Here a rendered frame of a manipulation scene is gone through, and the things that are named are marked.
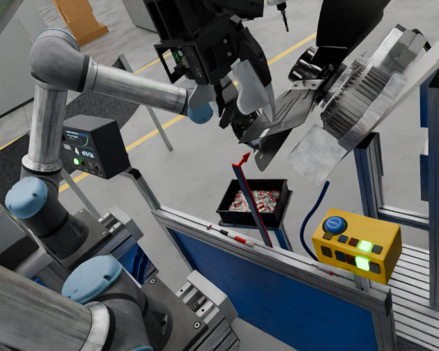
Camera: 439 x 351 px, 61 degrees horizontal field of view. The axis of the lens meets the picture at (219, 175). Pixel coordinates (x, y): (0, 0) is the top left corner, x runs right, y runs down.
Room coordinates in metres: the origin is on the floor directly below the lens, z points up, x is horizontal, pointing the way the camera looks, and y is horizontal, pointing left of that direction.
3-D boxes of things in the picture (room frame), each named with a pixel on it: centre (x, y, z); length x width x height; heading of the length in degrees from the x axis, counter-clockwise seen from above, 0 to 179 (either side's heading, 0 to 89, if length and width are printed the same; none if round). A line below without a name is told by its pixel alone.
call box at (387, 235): (0.52, -0.21, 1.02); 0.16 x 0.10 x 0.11; 37
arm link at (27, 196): (0.98, 0.53, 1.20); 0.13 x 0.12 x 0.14; 3
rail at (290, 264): (0.83, 0.02, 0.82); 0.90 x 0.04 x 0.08; 37
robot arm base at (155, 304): (0.53, 0.31, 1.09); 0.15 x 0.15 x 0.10
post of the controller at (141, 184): (1.18, 0.28, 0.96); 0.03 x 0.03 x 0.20; 37
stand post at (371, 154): (0.96, -0.50, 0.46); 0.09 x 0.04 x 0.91; 127
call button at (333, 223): (0.55, -0.19, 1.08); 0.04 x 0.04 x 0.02
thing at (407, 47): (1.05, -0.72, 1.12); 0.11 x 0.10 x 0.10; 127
